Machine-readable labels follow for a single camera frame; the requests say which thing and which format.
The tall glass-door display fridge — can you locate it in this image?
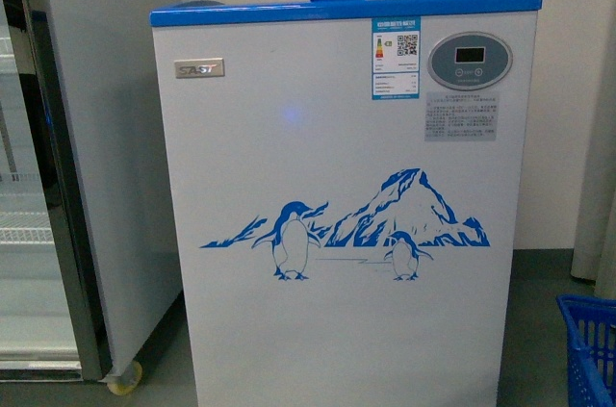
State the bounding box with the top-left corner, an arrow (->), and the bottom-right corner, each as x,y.
1,0 -> 182,387

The yellow fridge caster wheel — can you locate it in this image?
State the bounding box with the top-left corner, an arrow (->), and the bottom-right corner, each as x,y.
106,360 -> 143,396

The white chest freezer blue rim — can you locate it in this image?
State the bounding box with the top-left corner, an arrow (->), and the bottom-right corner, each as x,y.
150,0 -> 542,406

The silver brand logo plate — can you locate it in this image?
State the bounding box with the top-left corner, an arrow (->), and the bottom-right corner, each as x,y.
174,58 -> 225,79

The grey instruction text sticker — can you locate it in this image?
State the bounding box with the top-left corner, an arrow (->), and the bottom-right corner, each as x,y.
424,91 -> 501,142

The energy rating label sticker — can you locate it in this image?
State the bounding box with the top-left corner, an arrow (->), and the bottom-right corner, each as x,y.
372,16 -> 421,100

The oval temperature control panel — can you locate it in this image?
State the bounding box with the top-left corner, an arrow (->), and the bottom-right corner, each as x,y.
427,32 -> 513,91

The blue plastic shopping basket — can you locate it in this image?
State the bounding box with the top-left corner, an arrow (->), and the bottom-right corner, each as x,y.
556,294 -> 615,406

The white wire fridge shelf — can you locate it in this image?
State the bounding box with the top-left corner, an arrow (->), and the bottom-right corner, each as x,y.
0,170 -> 55,245

